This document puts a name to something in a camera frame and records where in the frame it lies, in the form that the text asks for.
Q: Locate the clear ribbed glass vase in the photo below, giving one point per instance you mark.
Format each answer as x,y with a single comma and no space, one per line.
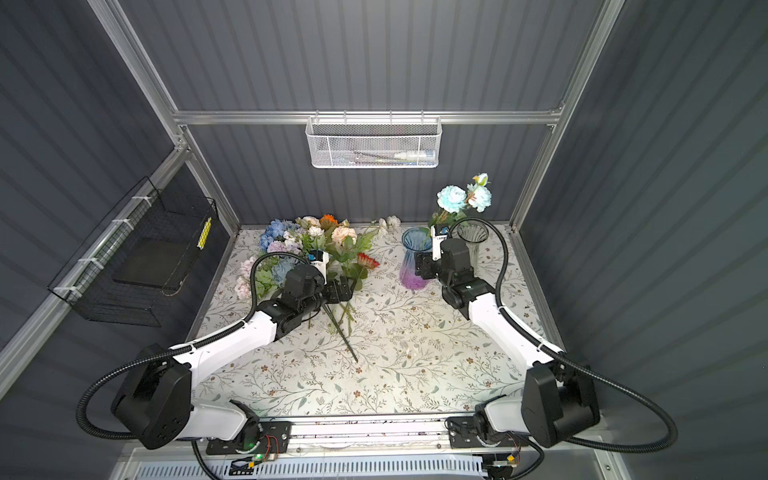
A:
473,233

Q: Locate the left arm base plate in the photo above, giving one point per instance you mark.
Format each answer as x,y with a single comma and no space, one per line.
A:
270,437

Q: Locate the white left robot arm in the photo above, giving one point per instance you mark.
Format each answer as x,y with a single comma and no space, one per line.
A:
155,401

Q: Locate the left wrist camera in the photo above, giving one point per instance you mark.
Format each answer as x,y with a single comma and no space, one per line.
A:
319,259

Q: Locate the black wire wall basket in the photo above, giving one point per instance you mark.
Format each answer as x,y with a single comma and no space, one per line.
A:
133,271

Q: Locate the mixed flower bouquet pile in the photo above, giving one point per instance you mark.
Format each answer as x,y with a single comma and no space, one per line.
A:
283,245

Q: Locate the red sunflower stem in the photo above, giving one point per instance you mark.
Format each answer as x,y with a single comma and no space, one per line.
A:
357,270

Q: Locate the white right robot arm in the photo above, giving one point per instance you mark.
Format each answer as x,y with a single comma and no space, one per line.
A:
557,401

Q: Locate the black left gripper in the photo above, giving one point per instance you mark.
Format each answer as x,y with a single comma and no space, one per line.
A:
345,291

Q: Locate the light blue flower stem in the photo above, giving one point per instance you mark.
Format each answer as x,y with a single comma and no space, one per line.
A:
453,201

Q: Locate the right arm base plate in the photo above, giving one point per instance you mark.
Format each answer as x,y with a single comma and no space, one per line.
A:
466,432

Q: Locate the aluminium front rail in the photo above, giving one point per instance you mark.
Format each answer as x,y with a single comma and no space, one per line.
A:
382,435

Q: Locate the white wire mesh basket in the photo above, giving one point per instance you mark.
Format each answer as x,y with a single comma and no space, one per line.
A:
389,144

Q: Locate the white small flower stem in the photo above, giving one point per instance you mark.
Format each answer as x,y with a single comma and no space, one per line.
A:
388,225

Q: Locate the blue purple glass vase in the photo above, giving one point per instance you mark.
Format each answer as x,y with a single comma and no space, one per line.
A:
414,240

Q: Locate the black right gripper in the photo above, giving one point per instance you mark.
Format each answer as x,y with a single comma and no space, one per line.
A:
424,265

